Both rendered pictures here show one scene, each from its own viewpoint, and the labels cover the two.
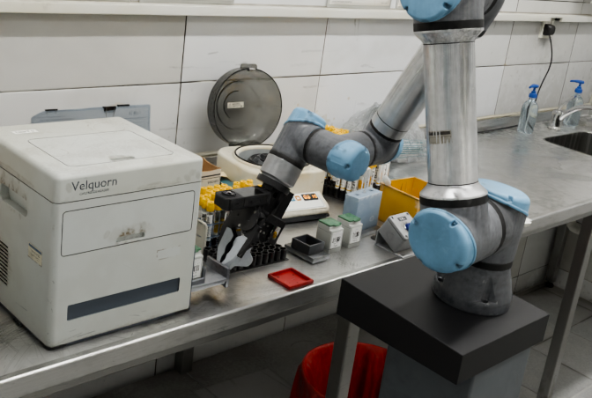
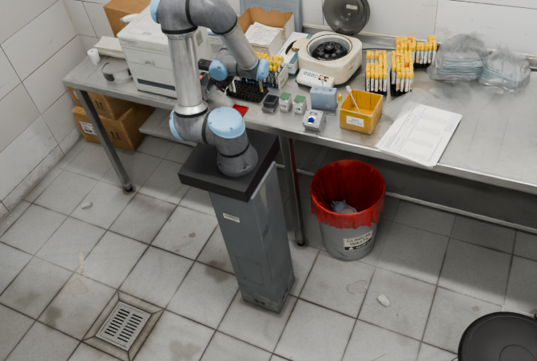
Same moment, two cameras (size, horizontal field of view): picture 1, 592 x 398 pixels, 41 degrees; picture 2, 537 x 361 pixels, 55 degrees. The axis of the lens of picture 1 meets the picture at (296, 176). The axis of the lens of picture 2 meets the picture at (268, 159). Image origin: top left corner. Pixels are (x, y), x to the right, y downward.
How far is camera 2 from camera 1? 2.22 m
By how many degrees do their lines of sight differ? 69
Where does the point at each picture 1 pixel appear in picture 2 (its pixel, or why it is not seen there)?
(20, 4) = not seen: outside the picture
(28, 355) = (132, 88)
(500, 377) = (232, 203)
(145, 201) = (150, 53)
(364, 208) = (317, 97)
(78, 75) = not seen: outside the picture
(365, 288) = not seen: hidden behind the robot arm
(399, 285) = not seen: hidden behind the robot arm
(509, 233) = (210, 140)
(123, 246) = (149, 66)
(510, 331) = (212, 182)
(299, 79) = not seen: outside the picture
